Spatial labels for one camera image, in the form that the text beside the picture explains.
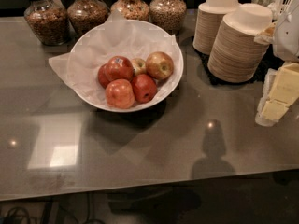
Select dark red apple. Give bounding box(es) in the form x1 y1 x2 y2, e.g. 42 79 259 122
97 65 109 89
131 74 157 104

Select red apple front left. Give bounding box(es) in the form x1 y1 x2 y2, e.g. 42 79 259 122
105 79 135 109

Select paper bowl stack rear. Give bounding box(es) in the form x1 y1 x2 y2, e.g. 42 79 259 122
193 0 240 55

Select black cables under table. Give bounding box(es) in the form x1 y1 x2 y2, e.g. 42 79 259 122
0 193 107 224

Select dark red apple front right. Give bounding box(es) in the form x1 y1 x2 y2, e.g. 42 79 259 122
131 74 157 104

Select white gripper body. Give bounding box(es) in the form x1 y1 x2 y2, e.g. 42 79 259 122
273 0 299 62

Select small yellow-red apple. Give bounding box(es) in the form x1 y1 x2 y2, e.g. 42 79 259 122
131 58 147 76

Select yellow-red apple right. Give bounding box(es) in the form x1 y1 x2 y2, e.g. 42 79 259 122
146 51 174 80

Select white bowl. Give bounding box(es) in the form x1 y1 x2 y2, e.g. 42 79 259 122
65 19 185 114

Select glass cereal jar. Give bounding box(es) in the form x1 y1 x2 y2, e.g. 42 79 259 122
149 0 187 35
24 0 70 46
67 0 109 36
111 0 150 21

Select dark red apple left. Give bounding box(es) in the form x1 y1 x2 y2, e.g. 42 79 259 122
97 65 109 89

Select glass cereal jar far left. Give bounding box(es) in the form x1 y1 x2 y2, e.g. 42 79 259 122
24 0 70 46

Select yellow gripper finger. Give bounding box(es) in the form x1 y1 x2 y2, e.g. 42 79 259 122
255 62 299 127
254 21 276 45

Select white paper liner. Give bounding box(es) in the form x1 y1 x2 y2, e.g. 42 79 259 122
48 10 181 110

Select paper bowl stack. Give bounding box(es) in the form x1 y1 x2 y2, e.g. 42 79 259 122
207 3 272 83
193 0 240 55

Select red apple with sticker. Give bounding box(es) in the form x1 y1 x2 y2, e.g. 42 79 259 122
105 56 134 81

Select paper bowl stack front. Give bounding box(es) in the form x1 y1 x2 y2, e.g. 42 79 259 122
207 3 272 83

